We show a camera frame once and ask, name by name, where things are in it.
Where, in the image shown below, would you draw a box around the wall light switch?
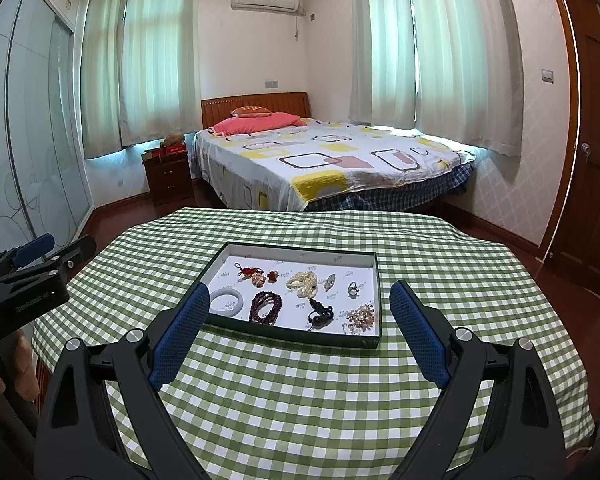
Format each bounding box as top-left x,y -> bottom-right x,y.
541,68 -> 555,84

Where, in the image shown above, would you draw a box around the pink crystal flower necklace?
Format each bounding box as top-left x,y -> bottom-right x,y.
341,301 -> 376,335

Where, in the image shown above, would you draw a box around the bed with patterned cover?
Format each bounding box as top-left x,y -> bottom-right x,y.
194,118 -> 475,211

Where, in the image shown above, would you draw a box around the black cord pendant necklace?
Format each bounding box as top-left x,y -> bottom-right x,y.
306,297 -> 336,332

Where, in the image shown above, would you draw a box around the right window curtain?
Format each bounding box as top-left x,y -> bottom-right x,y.
350,0 -> 524,157

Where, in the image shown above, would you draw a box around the dark wooden nightstand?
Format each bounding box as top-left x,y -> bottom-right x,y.
143,152 -> 194,206

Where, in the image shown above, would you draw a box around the window curtain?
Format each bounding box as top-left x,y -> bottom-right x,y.
80,0 -> 201,159
350,0 -> 524,157

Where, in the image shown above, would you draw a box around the wooden headboard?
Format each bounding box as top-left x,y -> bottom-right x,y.
201,92 -> 312,129

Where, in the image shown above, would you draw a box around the pink pillow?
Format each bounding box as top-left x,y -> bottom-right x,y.
209,112 -> 306,136

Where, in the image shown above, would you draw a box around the white jade bangle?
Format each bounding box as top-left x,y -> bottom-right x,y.
209,287 -> 245,318

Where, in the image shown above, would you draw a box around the white pearl necklace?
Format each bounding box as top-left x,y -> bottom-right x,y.
285,270 -> 319,297

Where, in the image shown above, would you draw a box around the left window curtain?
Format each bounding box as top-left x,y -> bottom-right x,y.
80,0 -> 201,159

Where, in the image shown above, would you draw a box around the dark green jewelry tray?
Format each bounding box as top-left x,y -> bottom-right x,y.
196,242 -> 381,349

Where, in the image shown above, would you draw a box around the green checkered tablecloth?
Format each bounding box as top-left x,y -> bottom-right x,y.
33,208 -> 594,479

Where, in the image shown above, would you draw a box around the dark red bead bracelet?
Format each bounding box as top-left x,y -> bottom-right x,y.
248,289 -> 284,328

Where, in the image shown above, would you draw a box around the glass sliding wardrobe door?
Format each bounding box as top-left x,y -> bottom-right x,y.
0,0 -> 92,252

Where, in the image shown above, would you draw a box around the person's left hand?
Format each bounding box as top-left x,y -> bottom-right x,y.
0,330 -> 40,402

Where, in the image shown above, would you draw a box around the brown wooden door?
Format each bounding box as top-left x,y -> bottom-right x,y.
540,0 -> 600,296

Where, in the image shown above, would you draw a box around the red boxes on nightstand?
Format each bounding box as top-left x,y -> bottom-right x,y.
142,133 -> 186,162

